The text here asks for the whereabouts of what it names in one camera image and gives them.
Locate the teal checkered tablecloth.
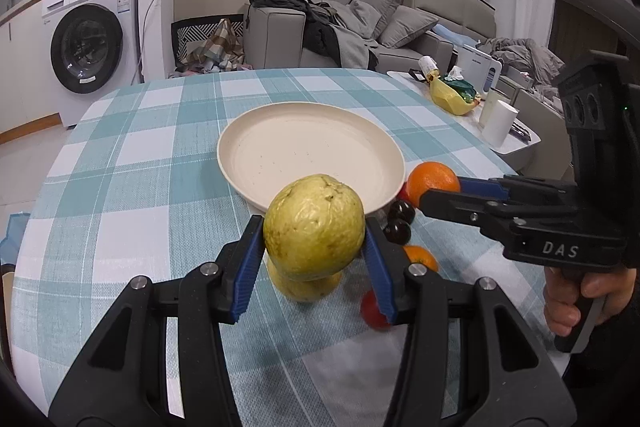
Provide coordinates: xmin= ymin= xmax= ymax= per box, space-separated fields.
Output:
xmin=11 ymin=69 xmax=509 ymax=426

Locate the white bottle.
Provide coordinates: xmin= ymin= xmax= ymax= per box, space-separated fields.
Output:
xmin=419 ymin=55 xmax=440 ymax=83

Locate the yellow-green guava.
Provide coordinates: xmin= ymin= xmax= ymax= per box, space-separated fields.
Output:
xmin=267 ymin=258 xmax=343 ymax=303
xmin=262 ymin=174 xmax=366 ymax=282

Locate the white washing machine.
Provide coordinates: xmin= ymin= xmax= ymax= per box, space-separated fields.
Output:
xmin=41 ymin=0 xmax=141 ymax=128

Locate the black clothes pile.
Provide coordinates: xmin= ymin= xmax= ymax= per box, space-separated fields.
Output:
xmin=243 ymin=0 xmax=381 ymax=70

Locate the dark plum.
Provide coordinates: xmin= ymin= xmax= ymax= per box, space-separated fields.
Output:
xmin=387 ymin=199 xmax=416 ymax=225
xmin=383 ymin=219 xmax=411 ymax=246

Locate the white paper cup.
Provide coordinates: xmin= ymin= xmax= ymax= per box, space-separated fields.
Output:
xmin=482 ymin=100 xmax=518 ymax=147

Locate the yellow bag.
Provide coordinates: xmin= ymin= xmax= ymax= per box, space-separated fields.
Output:
xmin=430 ymin=78 xmax=480 ymax=116

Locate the large orange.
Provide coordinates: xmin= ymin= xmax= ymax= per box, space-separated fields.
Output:
xmin=406 ymin=161 xmax=461 ymax=207

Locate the small red tomato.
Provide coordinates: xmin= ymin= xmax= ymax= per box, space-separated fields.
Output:
xmin=360 ymin=291 xmax=392 ymax=331

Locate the plaid cloth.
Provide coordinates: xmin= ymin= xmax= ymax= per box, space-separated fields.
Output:
xmin=175 ymin=18 xmax=252 ymax=76

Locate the cream round plate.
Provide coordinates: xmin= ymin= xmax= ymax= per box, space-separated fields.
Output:
xmin=217 ymin=102 xmax=406 ymax=215

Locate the large red tomato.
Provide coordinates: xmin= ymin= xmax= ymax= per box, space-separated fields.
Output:
xmin=397 ymin=183 xmax=411 ymax=202

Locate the grey sofa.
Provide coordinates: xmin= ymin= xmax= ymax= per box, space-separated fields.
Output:
xmin=243 ymin=0 xmax=497 ymax=72

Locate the right hand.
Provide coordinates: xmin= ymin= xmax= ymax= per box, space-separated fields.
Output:
xmin=544 ymin=267 xmax=637 ymax=337

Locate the white side table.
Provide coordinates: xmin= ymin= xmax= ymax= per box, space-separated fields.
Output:
xmin=387 ymin=69 xmax=542 ymax=158

